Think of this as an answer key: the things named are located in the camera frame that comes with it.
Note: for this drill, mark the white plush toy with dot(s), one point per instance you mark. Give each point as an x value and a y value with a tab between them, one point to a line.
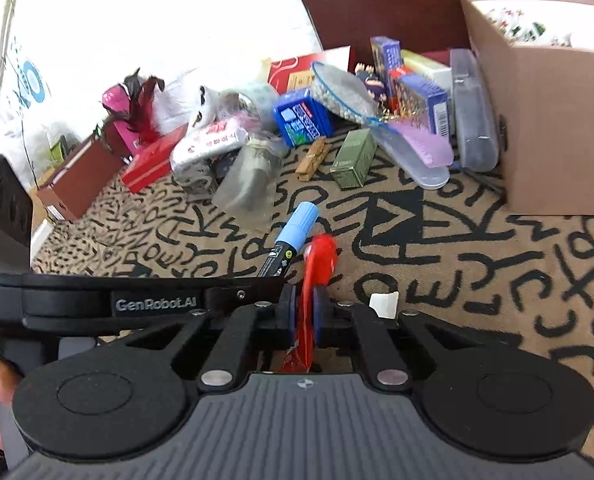
192	100

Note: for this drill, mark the long clear plastic case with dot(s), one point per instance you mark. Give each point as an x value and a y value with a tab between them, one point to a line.
417	172

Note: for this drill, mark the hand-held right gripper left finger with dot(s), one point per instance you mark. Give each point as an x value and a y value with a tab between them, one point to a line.
288	315

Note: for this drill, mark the blue printed card box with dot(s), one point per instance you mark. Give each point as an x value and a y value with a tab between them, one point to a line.
422	102

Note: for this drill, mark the clear grey plastic case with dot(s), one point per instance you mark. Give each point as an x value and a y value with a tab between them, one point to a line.
472	110

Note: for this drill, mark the wooden clothespin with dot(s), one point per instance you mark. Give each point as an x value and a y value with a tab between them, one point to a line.
311	160

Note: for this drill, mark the pale yellow box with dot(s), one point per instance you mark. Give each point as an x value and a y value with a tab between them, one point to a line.
429	67

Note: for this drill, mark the purple comb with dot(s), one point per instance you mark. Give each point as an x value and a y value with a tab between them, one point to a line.
424	145

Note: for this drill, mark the small green box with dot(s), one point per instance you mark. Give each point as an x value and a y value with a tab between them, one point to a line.
353	157

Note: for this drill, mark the red flat box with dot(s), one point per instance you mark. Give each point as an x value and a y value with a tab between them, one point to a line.
154	160

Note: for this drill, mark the dark wooden headboard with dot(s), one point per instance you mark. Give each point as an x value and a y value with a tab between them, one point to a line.
402	5

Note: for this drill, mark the clear plastic bag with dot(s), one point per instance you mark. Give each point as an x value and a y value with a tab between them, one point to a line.
249	175

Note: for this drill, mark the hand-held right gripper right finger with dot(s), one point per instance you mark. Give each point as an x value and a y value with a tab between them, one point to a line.
321	317

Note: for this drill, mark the red white gift box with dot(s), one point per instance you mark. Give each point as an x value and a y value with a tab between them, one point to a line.
289	72

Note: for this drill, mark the small white paper piece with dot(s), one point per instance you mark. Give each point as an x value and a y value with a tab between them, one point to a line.
384	306

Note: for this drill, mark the white red snack packet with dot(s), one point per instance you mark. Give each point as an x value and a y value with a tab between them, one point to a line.
207	147

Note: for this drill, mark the brown cardboard box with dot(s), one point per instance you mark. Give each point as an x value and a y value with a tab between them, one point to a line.
542	125

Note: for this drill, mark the letter-print blanket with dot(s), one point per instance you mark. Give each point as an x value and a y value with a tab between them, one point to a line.
477	260

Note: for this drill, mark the clear tape roll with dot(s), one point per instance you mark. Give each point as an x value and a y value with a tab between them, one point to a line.
252	102

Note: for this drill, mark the small doll figurine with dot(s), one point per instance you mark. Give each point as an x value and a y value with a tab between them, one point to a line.
369	85

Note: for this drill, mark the blue-capped black marker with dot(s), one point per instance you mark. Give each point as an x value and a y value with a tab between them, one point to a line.
293	227

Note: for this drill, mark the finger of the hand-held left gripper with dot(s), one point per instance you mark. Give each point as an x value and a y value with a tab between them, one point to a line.
247	294

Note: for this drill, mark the red plastic packet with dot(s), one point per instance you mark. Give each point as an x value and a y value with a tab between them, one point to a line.
322	260

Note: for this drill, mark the pink toy with feathers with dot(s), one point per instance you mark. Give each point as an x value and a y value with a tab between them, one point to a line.
127	110

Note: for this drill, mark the white plastic bag blue print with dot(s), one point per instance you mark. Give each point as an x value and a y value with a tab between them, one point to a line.
22	85

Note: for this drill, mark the blue-trimmed mesh pouch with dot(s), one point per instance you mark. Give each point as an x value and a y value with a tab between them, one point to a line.
339	92

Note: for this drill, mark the blue gum box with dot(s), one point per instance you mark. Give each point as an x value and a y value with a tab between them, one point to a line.
299	117

